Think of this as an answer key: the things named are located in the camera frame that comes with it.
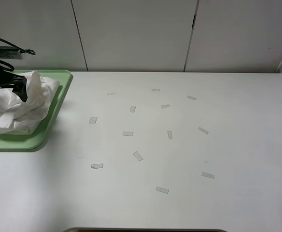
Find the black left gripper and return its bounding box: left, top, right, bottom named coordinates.
left=0, top=65, right=28, bottom=102

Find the white short sleeve shirt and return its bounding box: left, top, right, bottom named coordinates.
left=0, top=71, right=59, bottom=135

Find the green plastic tray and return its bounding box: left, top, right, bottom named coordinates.
left=0, top=70, right=73, bottom=152

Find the black left camera cable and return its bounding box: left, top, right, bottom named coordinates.
left=0, top=32, right=36, bottom=72

